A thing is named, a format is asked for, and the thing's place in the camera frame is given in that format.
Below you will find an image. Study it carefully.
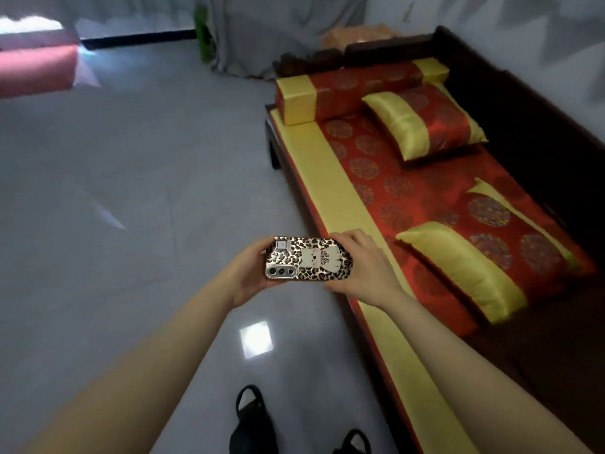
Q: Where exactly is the green object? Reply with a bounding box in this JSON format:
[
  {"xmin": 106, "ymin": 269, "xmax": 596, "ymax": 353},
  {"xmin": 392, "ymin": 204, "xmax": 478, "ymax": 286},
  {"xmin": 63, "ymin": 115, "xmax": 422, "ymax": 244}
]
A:
[{"xmin": 194, "ymin": 3, "xmax": 212, "ymax": 65}]

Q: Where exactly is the person's right hand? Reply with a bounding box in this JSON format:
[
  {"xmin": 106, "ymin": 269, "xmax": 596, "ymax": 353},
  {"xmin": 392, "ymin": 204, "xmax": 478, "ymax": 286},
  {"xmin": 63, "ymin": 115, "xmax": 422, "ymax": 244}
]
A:
[{"xmin": 323, "ymin": 230, "xmax": 408, "ymax": 309}]

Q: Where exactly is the person's left hand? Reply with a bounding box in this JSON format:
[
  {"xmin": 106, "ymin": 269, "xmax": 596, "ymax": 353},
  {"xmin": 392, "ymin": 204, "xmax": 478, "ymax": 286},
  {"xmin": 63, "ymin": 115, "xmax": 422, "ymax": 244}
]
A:
[{"xmin": 226, "ymin": 238, "xmax": 285, "ymax": 309}]

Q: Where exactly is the large red and yellow pillow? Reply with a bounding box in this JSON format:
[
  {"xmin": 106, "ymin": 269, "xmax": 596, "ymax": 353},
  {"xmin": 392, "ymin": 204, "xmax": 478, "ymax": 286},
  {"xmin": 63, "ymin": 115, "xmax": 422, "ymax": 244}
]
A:
[{"xmin": 395, "ymin": 178, "xmax": 583, "ymax": 326}]

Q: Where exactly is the red and yellow bolster cushion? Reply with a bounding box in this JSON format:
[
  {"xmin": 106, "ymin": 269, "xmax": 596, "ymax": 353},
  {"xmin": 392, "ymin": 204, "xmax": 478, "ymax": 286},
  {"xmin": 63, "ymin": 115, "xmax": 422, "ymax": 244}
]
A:
[{"xmin": 275, "ymin": 57, "xmax": 450, "ymax": 127}]

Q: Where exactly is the person's left forearm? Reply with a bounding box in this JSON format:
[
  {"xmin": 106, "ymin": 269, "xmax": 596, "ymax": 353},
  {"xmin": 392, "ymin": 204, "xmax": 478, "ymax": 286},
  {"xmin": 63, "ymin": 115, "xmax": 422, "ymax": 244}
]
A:
[{"xmin": 24, "ymin": 278, "xmax": 235, "ymax": 454}]

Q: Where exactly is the leopard print phone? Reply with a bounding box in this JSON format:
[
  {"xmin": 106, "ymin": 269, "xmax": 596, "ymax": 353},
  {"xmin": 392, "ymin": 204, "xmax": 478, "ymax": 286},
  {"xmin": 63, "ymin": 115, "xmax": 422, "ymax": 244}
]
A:
[{"xmin": 263, "ymin": 236, "xmax": 354, "ymax": 283}]

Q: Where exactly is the grey curtain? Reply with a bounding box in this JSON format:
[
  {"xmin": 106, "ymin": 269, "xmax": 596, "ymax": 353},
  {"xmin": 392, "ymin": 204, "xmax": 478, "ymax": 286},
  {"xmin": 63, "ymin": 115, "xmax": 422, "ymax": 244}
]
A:
[{"xmin": 207, "ymin": 0, "xmax": 370, "ymax": 81}]

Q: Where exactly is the pink furniture piece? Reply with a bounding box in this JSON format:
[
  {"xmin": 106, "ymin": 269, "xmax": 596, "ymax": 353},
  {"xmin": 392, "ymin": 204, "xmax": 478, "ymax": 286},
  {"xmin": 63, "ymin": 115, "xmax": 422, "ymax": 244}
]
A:
[{"xmin": 0, "ymin": 16, "xmax": 103, "ymax": 100}]

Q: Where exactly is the person's right forearm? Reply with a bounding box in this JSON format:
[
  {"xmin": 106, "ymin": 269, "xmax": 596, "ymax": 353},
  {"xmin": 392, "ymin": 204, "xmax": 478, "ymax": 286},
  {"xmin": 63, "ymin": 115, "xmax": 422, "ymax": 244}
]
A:
[{"xmin": 385, "ymin": 292, "xmax": 594, "ymax": 454}]

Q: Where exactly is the dark wooden bench sofa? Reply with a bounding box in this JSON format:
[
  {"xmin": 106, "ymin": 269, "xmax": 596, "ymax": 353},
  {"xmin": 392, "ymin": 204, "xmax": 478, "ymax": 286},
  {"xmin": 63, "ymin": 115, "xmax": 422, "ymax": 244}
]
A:
[{"xmin": 264, "ymin": 25, "xmax": 605, "ymax": 454}]

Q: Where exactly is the red and yellow seat cushion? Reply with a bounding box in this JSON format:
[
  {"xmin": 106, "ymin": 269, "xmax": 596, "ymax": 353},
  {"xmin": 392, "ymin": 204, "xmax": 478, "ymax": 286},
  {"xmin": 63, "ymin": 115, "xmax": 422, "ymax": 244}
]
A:
[{"xmin": 269, "ymin": 108, "xmax": 599, "ymax": 454}]

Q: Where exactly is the small red and yellow pillow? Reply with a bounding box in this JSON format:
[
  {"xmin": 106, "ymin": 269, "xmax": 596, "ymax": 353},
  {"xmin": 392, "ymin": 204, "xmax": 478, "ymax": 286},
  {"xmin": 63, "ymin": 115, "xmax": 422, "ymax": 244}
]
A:
[{"xmin": 361, "ymin": 82, "xmax": 489, "ymax": 162}]

